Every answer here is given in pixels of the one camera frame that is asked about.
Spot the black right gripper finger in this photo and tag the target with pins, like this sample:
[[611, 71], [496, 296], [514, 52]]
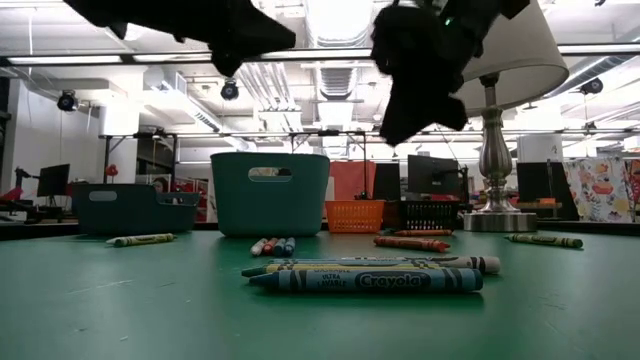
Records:
[[420, 112]]

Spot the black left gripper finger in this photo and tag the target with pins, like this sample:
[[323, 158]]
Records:
[[250, 37]]

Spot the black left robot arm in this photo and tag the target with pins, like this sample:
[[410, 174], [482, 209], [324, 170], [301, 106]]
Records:
[[90, 7]]

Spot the black panel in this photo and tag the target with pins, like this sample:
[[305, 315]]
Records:
[[387, 182]]

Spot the orange panel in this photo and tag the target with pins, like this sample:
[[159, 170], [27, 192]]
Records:
[[352, 180]]

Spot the black plastic basket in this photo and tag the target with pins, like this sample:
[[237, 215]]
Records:
[[425, 216]]

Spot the table lamp white shade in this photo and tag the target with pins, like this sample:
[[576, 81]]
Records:
[[525, 65]]

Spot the overhead beam with light strips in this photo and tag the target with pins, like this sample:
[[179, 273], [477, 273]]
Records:
[[65, 59]]

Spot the orange plastic basket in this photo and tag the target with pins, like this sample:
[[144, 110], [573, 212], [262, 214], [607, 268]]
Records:
[[355, 217]]

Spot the orange crayon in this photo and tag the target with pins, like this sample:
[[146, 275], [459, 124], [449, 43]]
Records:
[[415, 246], [400, 238]]

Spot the white crayon black bands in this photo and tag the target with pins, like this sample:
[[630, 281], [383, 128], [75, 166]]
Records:
[[475, 264]]

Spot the red round object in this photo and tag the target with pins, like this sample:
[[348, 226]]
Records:
[[111, 170]]

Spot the large teal plastic bin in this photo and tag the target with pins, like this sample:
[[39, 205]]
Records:
[[270, 210]]

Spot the blue crayon Crayola print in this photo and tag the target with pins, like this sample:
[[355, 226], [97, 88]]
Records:
[[375, 281]]

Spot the yellow-green crayon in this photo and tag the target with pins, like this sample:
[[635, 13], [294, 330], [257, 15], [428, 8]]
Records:
[[545, 240], [145, 240]]

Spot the green crayon yellow wrapper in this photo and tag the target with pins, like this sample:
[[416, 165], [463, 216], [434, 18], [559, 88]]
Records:
[[300, 267]]

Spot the floral cloth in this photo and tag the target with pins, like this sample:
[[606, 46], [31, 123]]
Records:
[[600, 190]]

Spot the red crayon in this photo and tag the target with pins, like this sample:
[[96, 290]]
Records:
[[270, 245]]

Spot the small blue-grey plastic bin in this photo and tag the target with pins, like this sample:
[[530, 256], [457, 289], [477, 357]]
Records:
[[130, 215]]

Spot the small black monitor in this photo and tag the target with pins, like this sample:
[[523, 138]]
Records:
[[53, 180]]

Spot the green table mat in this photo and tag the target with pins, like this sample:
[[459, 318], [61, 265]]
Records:
[[150, 310]]

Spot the black ceiling camera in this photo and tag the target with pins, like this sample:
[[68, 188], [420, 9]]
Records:
[[229, 91], [67, 101], [592, 86]]

